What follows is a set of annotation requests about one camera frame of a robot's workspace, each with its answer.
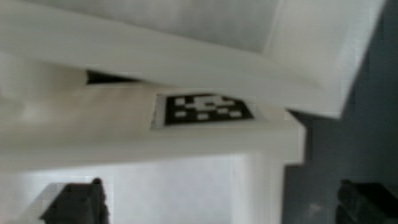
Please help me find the white front drawer box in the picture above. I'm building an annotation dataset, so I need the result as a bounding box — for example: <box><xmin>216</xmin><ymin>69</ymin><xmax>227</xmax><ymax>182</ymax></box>
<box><xmin>0</xmin><ymin>54</ymin><xmax>305</xmax><ymax>224</ymax></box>

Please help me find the gripper right finger with black tip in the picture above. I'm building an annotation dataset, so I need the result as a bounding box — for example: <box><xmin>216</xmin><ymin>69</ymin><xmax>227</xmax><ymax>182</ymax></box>
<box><xmin>335</xmin><ymin>180</ymin><xmax>398</xmax><ymax>224</ymax></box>

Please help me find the gripper left finger with black tip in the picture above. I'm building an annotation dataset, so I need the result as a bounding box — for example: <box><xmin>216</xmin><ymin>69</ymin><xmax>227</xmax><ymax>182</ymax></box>
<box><xmin>38</xmin><ymin>178</ymin><xmax>109</xmax><ymax>224</ymax></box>

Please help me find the white drawer cabinet housing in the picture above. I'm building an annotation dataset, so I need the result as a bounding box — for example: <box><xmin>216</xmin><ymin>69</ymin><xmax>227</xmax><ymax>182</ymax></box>
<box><xmin>0</xmin><ymin>0</ymin><xmax>385</xmax><ymax>118</ymax></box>

